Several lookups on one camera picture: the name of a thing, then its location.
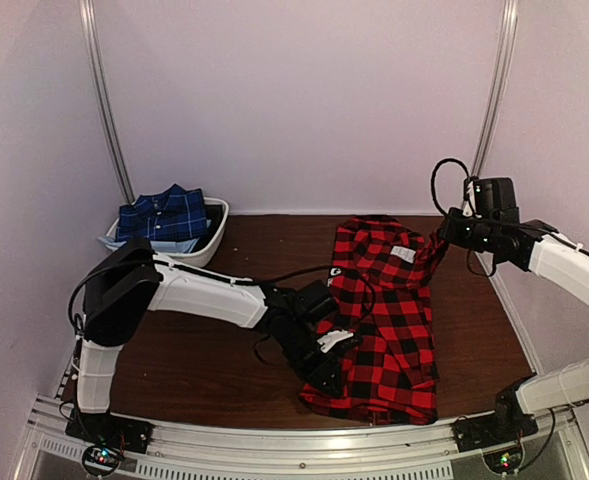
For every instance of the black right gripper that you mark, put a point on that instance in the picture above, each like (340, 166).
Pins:
(450, 231)

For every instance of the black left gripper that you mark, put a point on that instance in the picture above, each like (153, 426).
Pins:
(318, 373)

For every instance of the red black plaid shirt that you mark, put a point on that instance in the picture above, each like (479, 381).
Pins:
(380, 278)

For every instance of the white plastic basin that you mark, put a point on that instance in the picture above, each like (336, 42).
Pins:
(217, 212)

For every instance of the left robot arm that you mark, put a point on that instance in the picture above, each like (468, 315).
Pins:
(108, 305)

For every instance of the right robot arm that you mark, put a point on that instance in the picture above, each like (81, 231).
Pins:
(556, 288)

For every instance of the light blue shirt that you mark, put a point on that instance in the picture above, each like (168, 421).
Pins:
(182, 247)

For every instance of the right circuit board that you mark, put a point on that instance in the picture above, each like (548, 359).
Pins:
(504, 461)

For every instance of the circuit board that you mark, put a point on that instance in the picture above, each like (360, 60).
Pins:
(504, 461)
(100, 461)

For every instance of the blue plaid shirt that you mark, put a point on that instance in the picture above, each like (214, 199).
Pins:
(174, 215)

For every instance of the left circuit board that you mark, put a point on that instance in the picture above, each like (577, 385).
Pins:
(100, 461)

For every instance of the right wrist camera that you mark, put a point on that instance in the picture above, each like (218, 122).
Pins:
(491, 198)

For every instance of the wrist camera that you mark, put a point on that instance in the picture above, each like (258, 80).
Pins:
(313, 304)
(491, 198)

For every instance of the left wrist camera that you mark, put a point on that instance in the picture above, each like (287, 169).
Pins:
(313, 304)

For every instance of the aluminium front rail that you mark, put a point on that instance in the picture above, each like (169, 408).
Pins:
(186, 451)

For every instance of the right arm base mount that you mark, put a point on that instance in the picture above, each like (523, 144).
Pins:
(506, 423)

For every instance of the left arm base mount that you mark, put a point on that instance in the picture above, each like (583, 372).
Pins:
(107, 430)

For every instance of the right aluminium frame post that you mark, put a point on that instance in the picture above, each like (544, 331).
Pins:
(501, 70)

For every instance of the aluminium frame post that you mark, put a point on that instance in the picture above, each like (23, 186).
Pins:
(107, 118)
(501, 70)

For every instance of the left aluminium frame post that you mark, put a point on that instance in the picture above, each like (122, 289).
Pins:
(107, 118)

